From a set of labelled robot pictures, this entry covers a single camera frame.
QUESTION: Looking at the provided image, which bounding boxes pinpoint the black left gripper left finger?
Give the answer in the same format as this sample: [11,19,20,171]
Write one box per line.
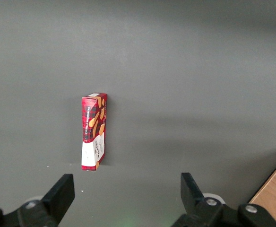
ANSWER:
[0,174,76,227]

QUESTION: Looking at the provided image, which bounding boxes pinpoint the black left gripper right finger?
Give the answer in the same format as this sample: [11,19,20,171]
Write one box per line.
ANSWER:
[171,172,276,227]

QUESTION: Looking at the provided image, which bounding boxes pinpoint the red tartan shortbread box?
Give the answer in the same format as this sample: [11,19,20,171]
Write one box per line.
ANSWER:
[80,92,109,172]

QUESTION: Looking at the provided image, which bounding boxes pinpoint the oak wooden drawer cabinet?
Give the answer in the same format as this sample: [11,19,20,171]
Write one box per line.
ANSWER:
[247,152,276,227]

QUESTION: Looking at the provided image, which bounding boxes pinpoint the dark grey table mat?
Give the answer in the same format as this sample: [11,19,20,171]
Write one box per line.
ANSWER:
[0,0,276,227]

